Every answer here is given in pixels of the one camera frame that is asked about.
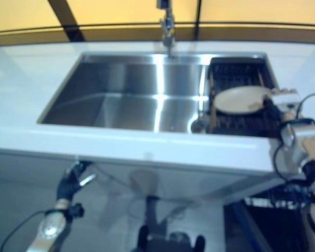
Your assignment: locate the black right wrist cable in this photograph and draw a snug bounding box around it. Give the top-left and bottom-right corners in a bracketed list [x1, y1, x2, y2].
[274, 93, 315, 182]

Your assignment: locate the black wire dish rack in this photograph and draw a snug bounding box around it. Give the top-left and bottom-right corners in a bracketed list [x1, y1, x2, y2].
[206, 57, 282, 138]

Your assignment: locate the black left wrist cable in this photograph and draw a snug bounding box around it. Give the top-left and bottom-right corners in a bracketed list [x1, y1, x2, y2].
[1, 209, 48, 252]

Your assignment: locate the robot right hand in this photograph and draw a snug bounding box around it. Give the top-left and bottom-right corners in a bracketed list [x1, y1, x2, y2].
[248, 88, 303, 122]

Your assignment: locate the black robot right foot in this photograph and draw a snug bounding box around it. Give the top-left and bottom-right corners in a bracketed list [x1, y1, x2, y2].
[195, 235, 206, 252]

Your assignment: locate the stainless steel sink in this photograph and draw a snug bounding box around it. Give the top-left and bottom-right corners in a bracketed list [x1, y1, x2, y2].
[36, 51, 282, 138]

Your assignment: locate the cream ceramic plate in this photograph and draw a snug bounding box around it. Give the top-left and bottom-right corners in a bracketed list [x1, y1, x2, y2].
[214, 86, 274, 117]

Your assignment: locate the chrome gooseneck kitchen faucet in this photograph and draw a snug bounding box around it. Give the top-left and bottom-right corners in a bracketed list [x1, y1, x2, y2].
[156, 0, 177, 59]

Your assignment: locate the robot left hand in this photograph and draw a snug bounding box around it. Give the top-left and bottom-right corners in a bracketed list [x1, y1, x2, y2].
[56, 160, 97, 202]

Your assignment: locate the black robot left foot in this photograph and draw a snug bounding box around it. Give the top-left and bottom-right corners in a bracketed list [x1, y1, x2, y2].
[138, 225, 150, 250]

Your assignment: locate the black robot foot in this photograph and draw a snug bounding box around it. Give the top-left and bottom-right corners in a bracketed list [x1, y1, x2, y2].
[138, 225, 150, 250]
[195, 235, 206, 252]

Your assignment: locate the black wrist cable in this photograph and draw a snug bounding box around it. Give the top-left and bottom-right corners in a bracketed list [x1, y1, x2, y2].
[1, 209, 48, 252]
[274, 93, 315, 182]

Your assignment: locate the grey cabinet door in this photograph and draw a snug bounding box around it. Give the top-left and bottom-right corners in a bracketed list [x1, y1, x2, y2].
[89, 161, 158, 203]
[154, 165, 284, 205]
[0, 148, 79, 184]

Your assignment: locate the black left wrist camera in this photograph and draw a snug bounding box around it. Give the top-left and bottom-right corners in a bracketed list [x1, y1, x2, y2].
[68, 203, 85, 219]

